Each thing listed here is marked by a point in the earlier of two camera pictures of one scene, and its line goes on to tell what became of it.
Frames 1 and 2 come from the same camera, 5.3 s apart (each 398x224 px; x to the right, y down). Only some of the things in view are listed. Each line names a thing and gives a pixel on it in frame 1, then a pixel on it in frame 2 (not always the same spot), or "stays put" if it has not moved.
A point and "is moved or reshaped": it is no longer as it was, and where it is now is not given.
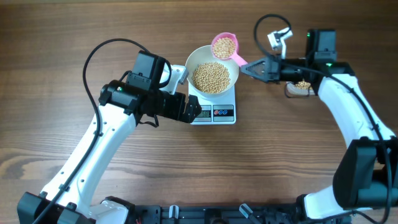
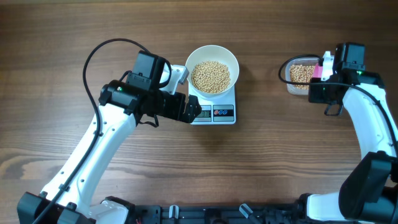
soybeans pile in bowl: [211, 77] stays put
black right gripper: [272, 70] to [316, 95]
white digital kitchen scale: [217, 110] stays put
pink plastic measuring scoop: [224, 46] is moved or reshaped
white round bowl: [209, 75] stays put
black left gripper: [176, 112] stays put
